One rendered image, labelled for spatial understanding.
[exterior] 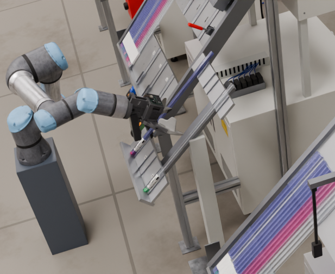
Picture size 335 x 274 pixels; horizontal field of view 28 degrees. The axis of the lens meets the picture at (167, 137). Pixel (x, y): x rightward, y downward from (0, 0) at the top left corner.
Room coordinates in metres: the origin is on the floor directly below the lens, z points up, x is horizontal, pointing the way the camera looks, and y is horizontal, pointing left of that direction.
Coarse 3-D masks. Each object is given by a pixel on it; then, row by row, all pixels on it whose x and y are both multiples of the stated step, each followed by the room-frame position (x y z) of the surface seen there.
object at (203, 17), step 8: (176, 0) 2.61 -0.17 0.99; (184, 0) 2.55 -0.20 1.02; (192, 0) 2.50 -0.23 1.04; (200, 0) 2.44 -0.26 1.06; (184, 8) 2.51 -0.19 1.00; (192, 8) 2.46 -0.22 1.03; (200, 8) 2.40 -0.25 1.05; (208, 8) 2.35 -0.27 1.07; (192, 16) 2.42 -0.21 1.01; (200, 16) 2.36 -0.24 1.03; (208, 16) 2.31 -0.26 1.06; (216, 16) 2.27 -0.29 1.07; (200, 24) 2.33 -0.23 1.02; (208, 24) 2.28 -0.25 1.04; (216, 24) 2.23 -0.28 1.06; (200, 32) 2.29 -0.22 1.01; (200, 40) 2.26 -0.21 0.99
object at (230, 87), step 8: (232, 88) 1.82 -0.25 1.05; (224, 96) 1.82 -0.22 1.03; (216, 104) 1.82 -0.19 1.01; (208, 112) 1.82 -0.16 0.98; (200, 120) 1.82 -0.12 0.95; (192, 136) 1.80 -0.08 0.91; (184, 144) 1.80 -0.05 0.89; (176, 152) 1.80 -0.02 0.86; (168, 160) 1.80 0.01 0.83; (160, 176) 1.79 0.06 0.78
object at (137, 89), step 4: (120, 44) 2.81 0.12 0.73; (120, 48) 2.76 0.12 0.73; (120, 52) 2.74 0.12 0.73; (124, 56) 2.70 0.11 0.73; (124, 60) 2.65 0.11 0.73; (124, 64) 2.63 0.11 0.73; (128, 68) 2.58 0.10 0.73; (128, 72) 2.56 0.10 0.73; (132, 72) 2.56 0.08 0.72; (132, 76) 2.52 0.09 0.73; (132, 80) 2.48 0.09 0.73; (136, 80) 2.49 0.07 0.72; (132, 84) 2.46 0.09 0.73; (136, 84) 2.45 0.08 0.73; (136, 88) 2.41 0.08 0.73; (136, 92) 2.39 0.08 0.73; (140, 92) 2.39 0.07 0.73; (140, 96) 2.35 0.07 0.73
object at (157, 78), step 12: (144, 48) 2.60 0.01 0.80; (156, 48) 2.51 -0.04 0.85; (144, 60) 2.54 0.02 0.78; (156, 60) 2.45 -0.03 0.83; (144, 72) 2.47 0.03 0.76; (156, 72) 2.39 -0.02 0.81; (168, 72) 2.31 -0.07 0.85; (144, 84) 2.41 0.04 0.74; (156, 84) 2.33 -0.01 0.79; (168, 84) 2.25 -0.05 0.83; (168, 96) 2.20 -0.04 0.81
